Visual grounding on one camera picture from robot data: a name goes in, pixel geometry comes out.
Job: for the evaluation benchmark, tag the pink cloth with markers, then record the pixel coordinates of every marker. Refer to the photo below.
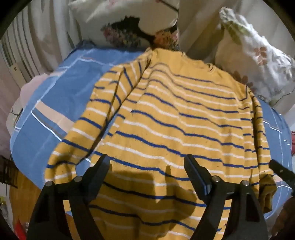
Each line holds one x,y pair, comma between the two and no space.
32,90

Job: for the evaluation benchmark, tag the blue plaid bed sheet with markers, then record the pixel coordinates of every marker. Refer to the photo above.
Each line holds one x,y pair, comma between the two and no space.
48,129

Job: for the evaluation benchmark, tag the person's right hand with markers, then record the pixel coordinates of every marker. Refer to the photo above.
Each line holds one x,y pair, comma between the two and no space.
284,219

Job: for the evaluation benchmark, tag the white floral pillow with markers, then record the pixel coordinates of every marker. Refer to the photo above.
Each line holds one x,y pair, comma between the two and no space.
255,57

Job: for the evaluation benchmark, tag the yellow striped sweater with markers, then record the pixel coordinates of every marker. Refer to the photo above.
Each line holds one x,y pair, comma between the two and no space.
175,110

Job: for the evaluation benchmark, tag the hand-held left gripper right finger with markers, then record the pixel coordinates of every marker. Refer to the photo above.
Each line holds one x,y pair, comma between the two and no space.
198,175

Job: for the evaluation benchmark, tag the orange wooden bed frame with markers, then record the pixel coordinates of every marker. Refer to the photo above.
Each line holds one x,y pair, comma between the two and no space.
25,203

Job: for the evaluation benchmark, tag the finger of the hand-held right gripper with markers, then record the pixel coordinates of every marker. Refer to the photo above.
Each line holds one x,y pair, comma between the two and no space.
282,170

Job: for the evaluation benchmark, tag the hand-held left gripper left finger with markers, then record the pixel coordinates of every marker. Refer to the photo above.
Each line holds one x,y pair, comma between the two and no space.
103,169

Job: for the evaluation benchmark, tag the cream pillow with dark floral print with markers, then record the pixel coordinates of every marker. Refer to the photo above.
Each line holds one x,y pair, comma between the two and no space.
129,18

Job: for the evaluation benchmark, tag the pale curtain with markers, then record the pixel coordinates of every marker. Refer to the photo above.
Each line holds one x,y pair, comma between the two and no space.
39,39

